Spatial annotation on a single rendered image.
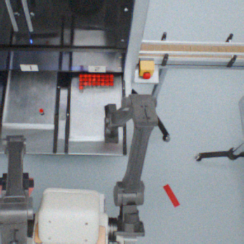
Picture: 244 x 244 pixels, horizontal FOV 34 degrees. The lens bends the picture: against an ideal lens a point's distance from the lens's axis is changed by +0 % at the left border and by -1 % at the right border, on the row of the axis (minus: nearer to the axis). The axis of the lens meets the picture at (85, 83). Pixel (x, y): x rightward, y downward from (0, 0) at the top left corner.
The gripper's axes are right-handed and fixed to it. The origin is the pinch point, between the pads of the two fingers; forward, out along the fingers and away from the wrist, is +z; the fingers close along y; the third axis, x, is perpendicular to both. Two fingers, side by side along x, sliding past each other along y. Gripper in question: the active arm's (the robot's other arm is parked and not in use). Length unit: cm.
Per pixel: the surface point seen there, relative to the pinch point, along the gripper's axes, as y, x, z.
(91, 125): 7.3, 9.7, 2.3
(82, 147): -4.3, 13.8, 2.5
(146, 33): 122, -33, 91
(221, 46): 53, -60, -2
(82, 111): 14.8, 14.1, 2.4
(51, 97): 22.3, 30.6, 2.4
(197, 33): 123, -76, 92
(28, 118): 10.3, 41.5, 2.3
